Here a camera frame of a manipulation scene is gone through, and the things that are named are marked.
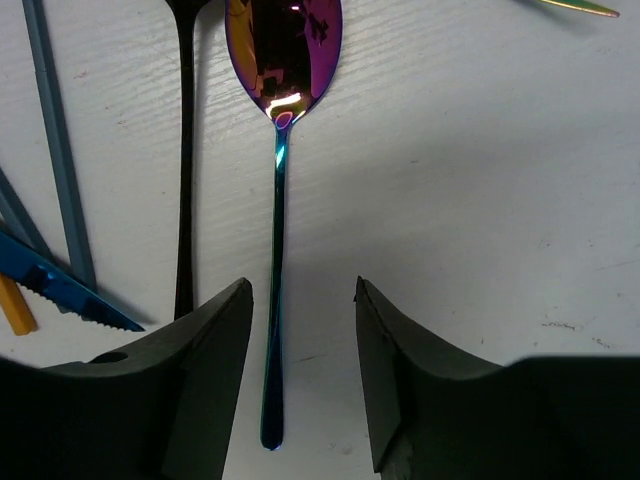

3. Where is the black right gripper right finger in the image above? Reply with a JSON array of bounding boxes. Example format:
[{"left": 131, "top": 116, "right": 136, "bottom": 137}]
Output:
[{"left": 354, "top": 279, "right": 639, "bottom": 479}]

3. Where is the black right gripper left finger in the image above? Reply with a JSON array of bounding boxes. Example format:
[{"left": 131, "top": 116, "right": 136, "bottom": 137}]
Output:
[{"left": 1, "top": 278, "right": 253, "bottom": 479}]

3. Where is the orange chopstick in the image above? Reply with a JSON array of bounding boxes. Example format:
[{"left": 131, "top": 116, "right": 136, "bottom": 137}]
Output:
[{"left": 0, "top": 275, "right": 38, "bottom": 336}]

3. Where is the blue serrated knife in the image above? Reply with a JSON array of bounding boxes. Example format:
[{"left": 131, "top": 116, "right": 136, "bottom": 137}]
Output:
[{"left": 1, "top": 232, "right": 144, "bottom": 332}]

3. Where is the iridescent rainbow spoon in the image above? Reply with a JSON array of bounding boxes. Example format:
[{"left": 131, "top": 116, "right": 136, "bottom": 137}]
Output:
[{"left": 225, "top": 0, "right": 343, "bottom": 451}]

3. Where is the black spoon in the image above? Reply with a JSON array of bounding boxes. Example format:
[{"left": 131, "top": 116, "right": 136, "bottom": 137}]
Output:
[{"left": 167, "top": 1, "right": 202, "bottom": 320}]

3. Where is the iridescent rainbow fork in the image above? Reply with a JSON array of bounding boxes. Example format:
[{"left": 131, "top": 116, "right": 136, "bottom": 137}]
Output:
[{"left": 522, "top": 0, "right": 620, "bottom": 18}]

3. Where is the grey-blue chopstick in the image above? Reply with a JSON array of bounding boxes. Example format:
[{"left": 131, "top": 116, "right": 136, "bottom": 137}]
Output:
[
  {"left": 0, "top": 171, "right": 53, "bottom": 260},
  {"left": 22, "top": 0, "right": 97, "bottom": 290}
]

